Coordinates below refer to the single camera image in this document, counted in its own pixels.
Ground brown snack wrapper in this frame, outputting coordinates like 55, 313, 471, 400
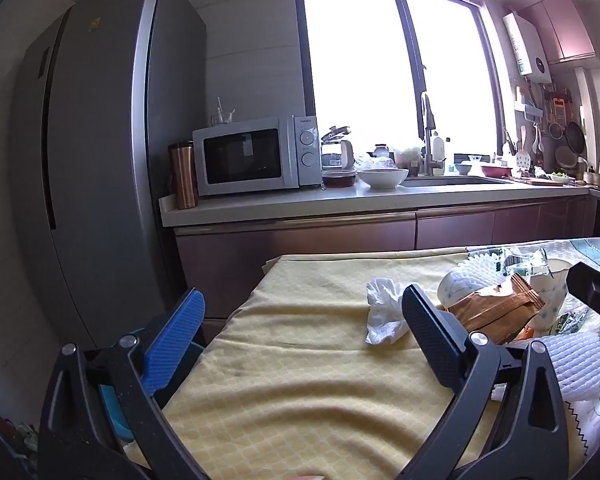
448, 273, 544, 344

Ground white microwave oven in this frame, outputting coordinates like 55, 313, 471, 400
193, 115, 322, 196

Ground white ceramic bowl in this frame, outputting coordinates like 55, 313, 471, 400
358, 168, 408, 190

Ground hanging frying pan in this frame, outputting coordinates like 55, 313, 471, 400
565, 120, 586, 155

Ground window frame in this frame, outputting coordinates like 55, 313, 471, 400
296, 0, 506, 155

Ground white foam fruit net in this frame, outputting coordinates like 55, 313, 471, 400
530, 333, 600, 402

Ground yellow patterned tablecloth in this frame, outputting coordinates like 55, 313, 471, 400
163, 247, 468, 479

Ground kitchen faucet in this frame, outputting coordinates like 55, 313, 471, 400
420, 91, 436, 176

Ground grey refrigerator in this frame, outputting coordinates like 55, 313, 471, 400
8, 0, 207, 348

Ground white tissue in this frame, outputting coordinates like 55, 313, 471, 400
365, 278, 410, 346

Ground dark red lidded container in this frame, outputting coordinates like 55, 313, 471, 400
322, 169, 358, 188

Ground copper thermos mug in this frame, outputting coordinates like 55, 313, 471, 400
169, 140, 197, 209

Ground brown lower cabinets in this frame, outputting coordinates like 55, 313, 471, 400
175, 195, 595, 320

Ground paper cup with blue dots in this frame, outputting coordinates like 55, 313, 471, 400
437, 270, 489, 308

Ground white water heater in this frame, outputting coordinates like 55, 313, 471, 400
503, 12, 552, 84

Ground pink upper cabinet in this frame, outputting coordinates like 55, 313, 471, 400
518, 0, 600, 73

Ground white soap bottle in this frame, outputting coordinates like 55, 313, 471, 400
431, 131, 446, 177

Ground glass electric kettle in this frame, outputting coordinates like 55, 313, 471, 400
321, 126, 354, 170

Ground blue trash bin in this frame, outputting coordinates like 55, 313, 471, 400
99, 385, 134, 443

